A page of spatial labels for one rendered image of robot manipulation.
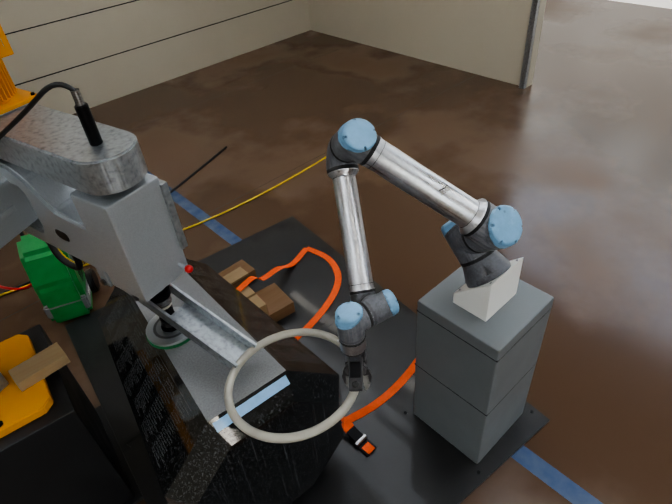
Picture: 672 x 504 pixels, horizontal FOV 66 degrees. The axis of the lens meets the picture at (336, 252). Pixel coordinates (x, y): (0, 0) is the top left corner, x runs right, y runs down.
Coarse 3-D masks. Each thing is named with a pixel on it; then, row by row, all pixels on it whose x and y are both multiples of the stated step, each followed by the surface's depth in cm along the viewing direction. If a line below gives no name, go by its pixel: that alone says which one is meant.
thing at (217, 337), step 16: (176, 288) 206; (144, 304) 203; (192, 304) 204; (176, 320) 196; (192, 320) 202; (208, 320) 203; (192, 336) 194; (208, 336) 199; (224, 336) 200; (240, 336) 197; (208, 352) 195; (224, 352) 196; (240, 352) 197
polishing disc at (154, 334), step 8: (152, 320) 219; (152, 328) 215; (160, 328) 215; (152, 336) 212; (160, 336) 212; (168, 336) 211; (176, 336) 211; (184, 336) 211; (160, 344) 208; (168, 344) 208
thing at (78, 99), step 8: (72, 96) 152; (80, 96) 152; (80, 104) 153; (80, 112) 154; (88, 112) 155; (80, 120) 156; (88, 120) 156; (88, 128) 157; (96, 128) 159; (88, 136) 159; (96, 136) 159; (96, 144) 161
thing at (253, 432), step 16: (272, 336) 199; (288, 336) 200; (320, 336) 197; (336, 336) 194; (240, 368) 191; (224, 400) 179; (352, 400) 171; (336, 416) 166; (256, 432) 166; (304, 432) 163; (320, 432) 164
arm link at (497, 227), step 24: (360, 120) 170; (336, 144) 174; (360, 144) 168; (384, 144) 173; (384, 168) 174; (408, 168) 174; (408, 192) 179; (432, 192) 177; (456, 192) 179; (456, 216) 181; (480, 216) 180; (504, 216) 180; (480, 240) 184; (504, 240) 179
